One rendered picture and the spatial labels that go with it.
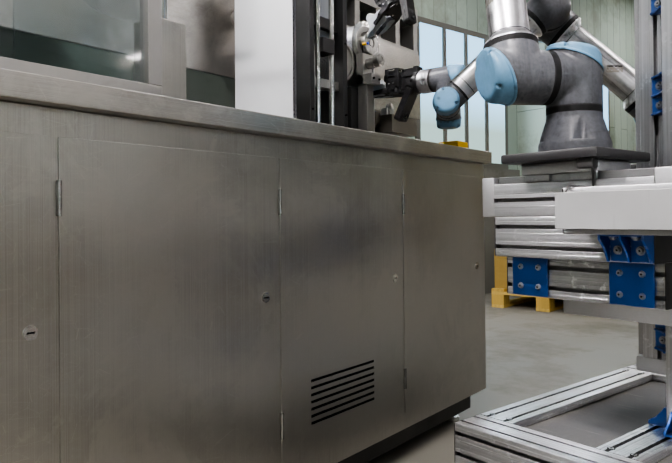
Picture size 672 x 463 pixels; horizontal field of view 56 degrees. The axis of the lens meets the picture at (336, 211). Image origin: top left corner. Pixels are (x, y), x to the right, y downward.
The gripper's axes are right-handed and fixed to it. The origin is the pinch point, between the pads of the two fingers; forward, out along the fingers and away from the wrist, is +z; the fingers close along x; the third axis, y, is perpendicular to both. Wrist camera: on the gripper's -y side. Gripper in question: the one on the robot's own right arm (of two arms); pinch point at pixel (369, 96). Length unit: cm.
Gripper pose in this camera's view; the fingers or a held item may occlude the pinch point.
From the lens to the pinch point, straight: 216.7
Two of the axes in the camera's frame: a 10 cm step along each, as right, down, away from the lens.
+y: -0.1, -10.0, 0.1
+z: -7.8, 0.1, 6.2
